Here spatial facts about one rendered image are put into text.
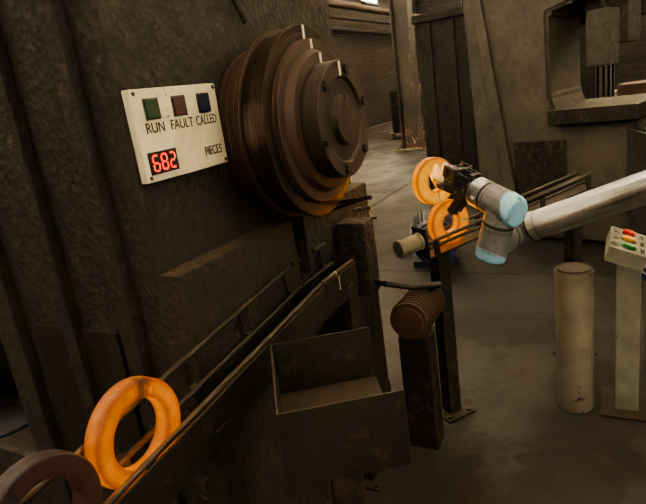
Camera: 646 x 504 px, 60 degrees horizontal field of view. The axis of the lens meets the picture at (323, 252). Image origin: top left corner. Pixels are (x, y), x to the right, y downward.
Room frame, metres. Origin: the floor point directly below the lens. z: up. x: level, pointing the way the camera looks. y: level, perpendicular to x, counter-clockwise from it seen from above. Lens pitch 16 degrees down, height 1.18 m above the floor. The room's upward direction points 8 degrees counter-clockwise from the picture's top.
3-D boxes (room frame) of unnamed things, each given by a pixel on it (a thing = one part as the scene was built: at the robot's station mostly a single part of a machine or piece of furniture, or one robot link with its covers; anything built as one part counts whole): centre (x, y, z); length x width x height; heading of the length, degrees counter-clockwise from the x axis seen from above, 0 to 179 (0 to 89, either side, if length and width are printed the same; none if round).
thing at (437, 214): (1.82, -0.43, 0.71); 0.16 x 0.03 x 0.16; 115
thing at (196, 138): (1.22, 0.26, 1.15); 0.26 x 0.02 x 0.18; 150
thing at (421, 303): (1.68, -0.28, 0.27); 0.22 x 0.13 x 0.53; 150
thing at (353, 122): (1.41, -0.09, 1.11); 0.28 x 0.06 x 0.28; 150
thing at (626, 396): (1.69, -0.98, 0.31); 0.24 x 0.16 x 0.62; 150
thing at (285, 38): (1.46, 0.00, 1.11); 0.47 x 0.06 x 0.47; 150
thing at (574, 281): (1.73, -0.82, 0.26); 0.12 x 0.12 x 0.52
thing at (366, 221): (1.67, -0.10, 0.68); 0.11 x 0.08 x 0.24; 60
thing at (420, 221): (3.62, -0.76, 0.17); 0.57 x 0.31 x 0.34; 170
